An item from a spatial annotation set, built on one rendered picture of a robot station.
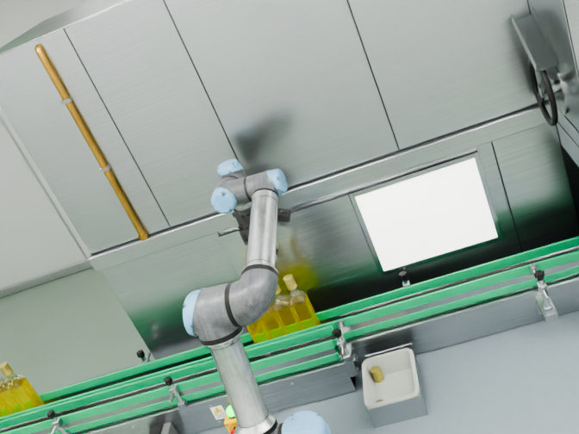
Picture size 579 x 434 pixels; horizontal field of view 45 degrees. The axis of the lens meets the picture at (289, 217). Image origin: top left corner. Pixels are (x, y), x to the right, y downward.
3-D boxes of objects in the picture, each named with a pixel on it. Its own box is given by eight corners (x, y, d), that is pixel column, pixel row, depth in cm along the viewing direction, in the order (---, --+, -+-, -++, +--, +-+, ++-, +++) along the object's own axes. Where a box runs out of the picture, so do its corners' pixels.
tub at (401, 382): (419, 365, 230) (411, 345, 227) (428, 414, 211) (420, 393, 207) (369, 378, 234) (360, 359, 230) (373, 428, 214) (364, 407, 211)
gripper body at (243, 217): (248, 235, 227) (233, 205, 222) (272, 227, 225) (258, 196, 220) (245, 247, 220) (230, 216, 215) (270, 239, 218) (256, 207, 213)
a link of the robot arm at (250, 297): (268, 303, 166) (276, 157, 197) (227, 312, 170) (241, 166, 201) (287, 326, 175) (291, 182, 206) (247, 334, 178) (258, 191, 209)
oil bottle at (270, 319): (294, 342, 246) (270, 294, 237) (293, 352, 241) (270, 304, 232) (279, 346, 247) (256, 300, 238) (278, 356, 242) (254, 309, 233)
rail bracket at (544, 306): (551, 306, 226) (537, 251, 216) (568, 339, 211) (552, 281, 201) (537, 311, 227) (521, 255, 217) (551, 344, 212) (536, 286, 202)
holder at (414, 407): (417, 356, 235) (410, 338, 232) (427, 414, 211) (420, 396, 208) (369, 368, 239) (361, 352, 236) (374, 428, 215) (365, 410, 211)
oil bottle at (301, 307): (325, 333, 243) (303, 286, 234) (325, 344, 238) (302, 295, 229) (310, 337, 244) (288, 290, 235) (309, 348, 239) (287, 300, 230)
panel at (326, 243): (501, 235, 236) (476, 148, 221) (503, 239, 233) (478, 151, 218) (258, 308, 255) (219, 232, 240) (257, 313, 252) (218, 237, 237)
